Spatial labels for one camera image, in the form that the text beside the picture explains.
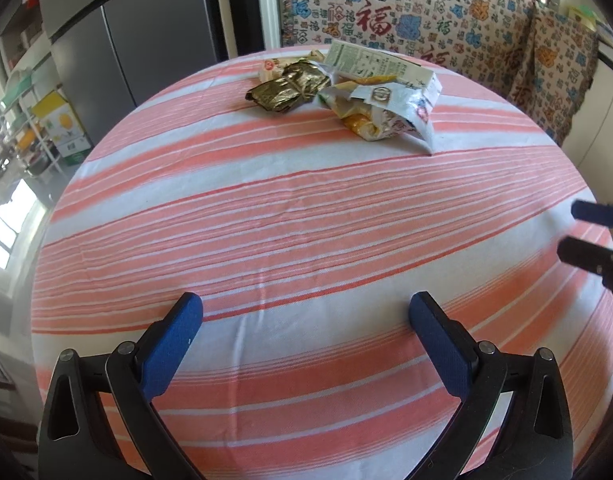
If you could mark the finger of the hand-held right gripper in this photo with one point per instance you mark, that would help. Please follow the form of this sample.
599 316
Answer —
594 211
579 252

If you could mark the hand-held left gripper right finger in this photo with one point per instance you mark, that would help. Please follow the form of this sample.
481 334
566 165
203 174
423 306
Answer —
439 345

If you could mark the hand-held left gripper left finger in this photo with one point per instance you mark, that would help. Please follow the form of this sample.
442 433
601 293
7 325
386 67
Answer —
171 345

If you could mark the pink white striped tablecloth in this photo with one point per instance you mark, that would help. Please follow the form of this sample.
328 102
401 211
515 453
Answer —
306 210

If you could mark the white printed snack bag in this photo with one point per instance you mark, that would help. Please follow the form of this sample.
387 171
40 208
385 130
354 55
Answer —
411 120

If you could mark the yellow white crumpled wrapper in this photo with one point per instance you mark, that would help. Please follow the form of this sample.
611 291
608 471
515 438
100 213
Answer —
361 122

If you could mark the yellow white cardboard box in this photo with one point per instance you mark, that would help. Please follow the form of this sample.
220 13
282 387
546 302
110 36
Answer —
61 125

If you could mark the green white milk carton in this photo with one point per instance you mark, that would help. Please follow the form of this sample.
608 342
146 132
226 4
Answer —
371 62

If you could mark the printed blanket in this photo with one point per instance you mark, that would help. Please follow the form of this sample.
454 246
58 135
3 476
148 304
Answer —
411 10

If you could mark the golden brown crumpled wrapper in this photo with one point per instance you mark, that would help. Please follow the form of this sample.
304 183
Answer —
286 90

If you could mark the cream packet with red mark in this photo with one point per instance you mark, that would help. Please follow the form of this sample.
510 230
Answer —
270 68

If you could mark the storage rack with green trays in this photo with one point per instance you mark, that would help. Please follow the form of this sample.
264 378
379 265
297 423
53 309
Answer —
16 87

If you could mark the grey refrigerator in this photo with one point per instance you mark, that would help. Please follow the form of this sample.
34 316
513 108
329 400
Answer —
136 35

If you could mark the cream paper strip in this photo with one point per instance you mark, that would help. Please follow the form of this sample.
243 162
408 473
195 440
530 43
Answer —
315 54

